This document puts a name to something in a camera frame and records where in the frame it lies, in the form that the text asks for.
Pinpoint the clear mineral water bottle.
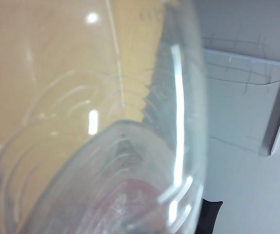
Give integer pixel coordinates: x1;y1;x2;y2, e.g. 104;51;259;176
0;0;205;234

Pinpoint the white wall ledge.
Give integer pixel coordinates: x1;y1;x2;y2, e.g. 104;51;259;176
201;47;280;69

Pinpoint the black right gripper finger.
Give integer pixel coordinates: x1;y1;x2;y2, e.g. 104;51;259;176
198;198;224;234

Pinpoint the grey pillar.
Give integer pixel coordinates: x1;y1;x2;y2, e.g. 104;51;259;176
259;0;280;157

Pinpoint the thin grey wire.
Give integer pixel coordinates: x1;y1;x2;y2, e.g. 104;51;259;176
203;74;280;86

